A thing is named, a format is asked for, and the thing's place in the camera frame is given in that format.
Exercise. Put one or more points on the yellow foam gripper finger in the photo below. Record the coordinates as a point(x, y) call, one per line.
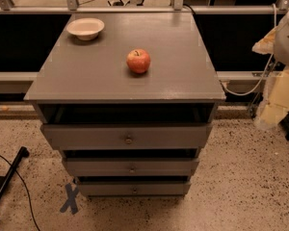
point(275, 104)

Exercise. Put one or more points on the red apple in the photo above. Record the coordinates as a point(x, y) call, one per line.
point(138, 61)

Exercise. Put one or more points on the white paper bowl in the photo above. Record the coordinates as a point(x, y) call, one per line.
point(85, 28)

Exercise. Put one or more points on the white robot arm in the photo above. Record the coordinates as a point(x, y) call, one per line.
point(276, 42)

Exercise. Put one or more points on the top grey drawer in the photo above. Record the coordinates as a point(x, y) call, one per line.
point(90, 137)

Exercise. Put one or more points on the grey drawer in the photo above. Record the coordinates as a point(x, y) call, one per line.
point(134, 188)
point(130, 166)
point(90, 137)

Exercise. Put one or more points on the grey drawer cabinet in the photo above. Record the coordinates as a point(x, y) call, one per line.
point(89, 83)

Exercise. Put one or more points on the bottom grey drawer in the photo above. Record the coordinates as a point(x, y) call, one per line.
point(134, 188)

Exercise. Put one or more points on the middle grey drawer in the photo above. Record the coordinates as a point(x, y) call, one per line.
point(130, 166)

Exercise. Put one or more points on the blue tape cross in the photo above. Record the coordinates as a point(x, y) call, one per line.
point(70, 203)

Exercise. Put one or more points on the black stand leg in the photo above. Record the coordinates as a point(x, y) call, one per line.
point(22, 153)

